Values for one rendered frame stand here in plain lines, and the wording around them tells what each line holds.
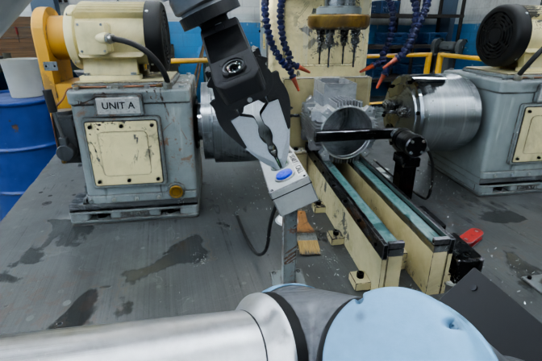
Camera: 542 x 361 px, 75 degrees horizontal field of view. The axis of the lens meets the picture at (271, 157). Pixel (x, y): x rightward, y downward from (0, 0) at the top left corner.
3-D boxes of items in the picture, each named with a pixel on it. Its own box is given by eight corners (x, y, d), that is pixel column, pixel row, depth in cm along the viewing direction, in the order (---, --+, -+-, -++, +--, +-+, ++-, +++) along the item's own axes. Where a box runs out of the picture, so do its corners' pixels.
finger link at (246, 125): (275, 155, 51) (248, 97, 48) (282, 171, 46) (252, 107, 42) (256, 164, 51) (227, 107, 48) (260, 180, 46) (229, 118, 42)
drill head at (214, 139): (168, 149, 118) (160, 73, 110) (275, 144, 123) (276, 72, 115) (156, 179, 95) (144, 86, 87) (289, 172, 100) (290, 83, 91)
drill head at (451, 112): (356, 140, 127) (363, 70, 119) (461, 136, 133) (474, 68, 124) (388, 166, 104) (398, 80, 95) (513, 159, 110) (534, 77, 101)
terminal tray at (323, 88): (312, 100, 117) (313, 78, 115) (343, 99, 118) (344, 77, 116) (322, 108, 106) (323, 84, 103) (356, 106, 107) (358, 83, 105)
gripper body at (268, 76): (273, 84, 49) (235, -3, 45) (283, 95, 41) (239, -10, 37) (223, 107, 49) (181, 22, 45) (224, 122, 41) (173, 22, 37)
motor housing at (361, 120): (298, 144, 122) (300, 89, 115) (351, 142, 124) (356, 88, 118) (313, 165, 103) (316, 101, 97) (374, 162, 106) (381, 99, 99)
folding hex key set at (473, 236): (471, 232, 92) (473, 226, 91) (484, 238, 89) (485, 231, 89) (455, 244, 87) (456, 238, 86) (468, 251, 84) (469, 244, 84)
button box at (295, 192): (267, 177, 74) (256, 155, 72) (298, 163, 74) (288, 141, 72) (280, 217, 58) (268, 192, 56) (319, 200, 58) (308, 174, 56)
